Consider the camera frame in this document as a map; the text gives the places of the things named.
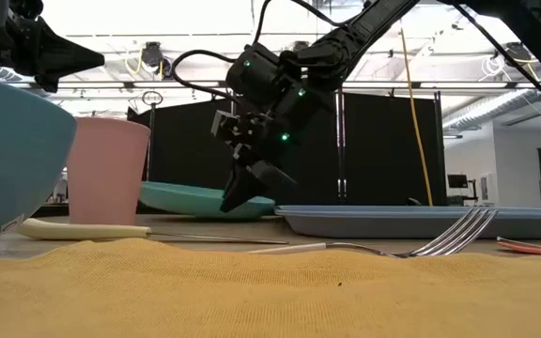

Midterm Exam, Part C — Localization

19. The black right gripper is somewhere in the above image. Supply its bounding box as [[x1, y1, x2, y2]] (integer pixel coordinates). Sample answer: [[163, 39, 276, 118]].
[[211, 74, 321, 213]]

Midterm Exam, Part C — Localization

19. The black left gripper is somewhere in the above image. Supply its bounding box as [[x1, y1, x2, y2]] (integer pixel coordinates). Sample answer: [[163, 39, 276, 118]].
[[0, 13, 106, 94]]

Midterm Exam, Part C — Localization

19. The teal plastic plate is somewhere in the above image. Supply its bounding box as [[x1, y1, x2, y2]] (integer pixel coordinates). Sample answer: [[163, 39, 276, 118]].
[[137, 180, 277, 222]]

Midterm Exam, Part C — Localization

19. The fork with orange handle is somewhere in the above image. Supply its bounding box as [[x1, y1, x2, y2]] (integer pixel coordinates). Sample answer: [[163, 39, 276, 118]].
[[246, 207, 500, 260]]

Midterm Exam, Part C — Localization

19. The blue plastic bowl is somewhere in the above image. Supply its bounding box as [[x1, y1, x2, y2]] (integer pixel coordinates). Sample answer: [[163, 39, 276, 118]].
[[0, 69, 78, 249]]

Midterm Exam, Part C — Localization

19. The yellow cloth napkin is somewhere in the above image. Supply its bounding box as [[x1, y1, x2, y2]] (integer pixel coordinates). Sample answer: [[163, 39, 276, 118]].
[[0, 237, 541, 338]]

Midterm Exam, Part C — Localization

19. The pink plastic cup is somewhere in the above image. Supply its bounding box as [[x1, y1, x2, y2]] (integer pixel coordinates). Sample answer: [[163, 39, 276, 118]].
[[66, 116, 152, 226]]

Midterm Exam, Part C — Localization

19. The knife with cream handle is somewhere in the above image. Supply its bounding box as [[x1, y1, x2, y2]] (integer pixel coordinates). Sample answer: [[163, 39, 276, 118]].
[[15, 217, 290, 246]]

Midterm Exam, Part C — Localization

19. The spoon with orange handle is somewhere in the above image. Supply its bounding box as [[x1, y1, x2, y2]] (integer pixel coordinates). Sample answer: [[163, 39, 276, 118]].
[[495, 236, 541, 256]]

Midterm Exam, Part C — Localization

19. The blue plastic tray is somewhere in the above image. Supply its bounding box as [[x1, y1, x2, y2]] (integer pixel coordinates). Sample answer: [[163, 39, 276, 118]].
[[273, 204, 541, 240]]

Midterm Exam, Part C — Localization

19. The small black monitor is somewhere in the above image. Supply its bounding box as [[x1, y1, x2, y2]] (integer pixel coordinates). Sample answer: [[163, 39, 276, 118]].
[[447, 174, 470, 190]]

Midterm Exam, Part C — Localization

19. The black aluminium table frame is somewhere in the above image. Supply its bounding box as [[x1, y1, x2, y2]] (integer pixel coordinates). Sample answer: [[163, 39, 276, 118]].
[[33, 202, 72, 218]]

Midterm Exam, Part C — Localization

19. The yellow hanging cable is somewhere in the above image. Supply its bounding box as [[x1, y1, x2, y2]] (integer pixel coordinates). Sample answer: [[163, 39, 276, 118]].
[[399, 27, 434, 207]]

